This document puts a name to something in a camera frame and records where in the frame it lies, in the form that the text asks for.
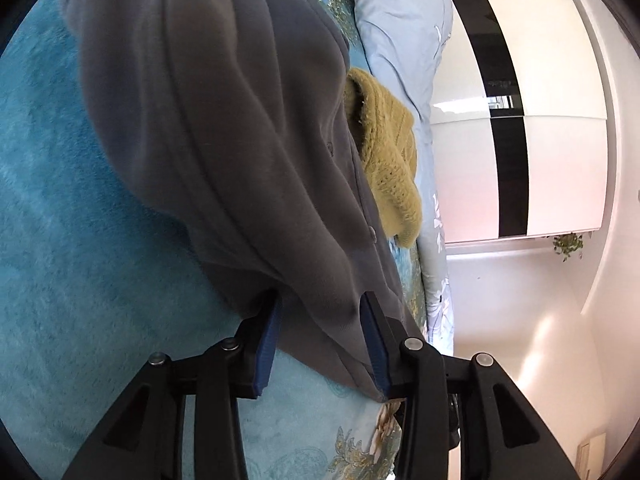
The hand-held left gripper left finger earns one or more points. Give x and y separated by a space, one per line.
265 355

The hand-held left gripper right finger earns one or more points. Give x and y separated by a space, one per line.
375 355

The dark grey hoodie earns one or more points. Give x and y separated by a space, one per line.
225 135

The mustard yellow knit sweater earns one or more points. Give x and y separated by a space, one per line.
390 150

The green potted plant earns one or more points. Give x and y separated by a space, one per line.
567 245

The beige air conditioner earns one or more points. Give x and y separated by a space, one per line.
592 452

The teal floral bed blanket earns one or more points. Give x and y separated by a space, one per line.
75 210

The white and black wardrobe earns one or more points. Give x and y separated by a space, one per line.
560 110

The light blue floral quilt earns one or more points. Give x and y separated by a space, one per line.
400 35

